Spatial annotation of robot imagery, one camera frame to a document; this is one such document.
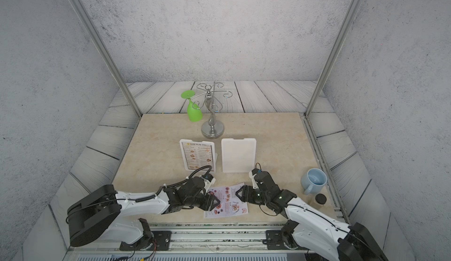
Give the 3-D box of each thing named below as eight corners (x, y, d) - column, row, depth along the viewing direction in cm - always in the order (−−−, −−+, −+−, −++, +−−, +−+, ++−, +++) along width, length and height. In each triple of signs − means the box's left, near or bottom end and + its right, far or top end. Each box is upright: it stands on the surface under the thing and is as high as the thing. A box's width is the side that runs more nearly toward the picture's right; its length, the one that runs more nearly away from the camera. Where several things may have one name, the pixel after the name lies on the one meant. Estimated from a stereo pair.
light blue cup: (303, 196, 87) (309, 189, 81) (298, 176, 94) (303, 168, 88) (324, 196, 87) (331, 189, 81) (317, 176, 94) (323, 168, 88)
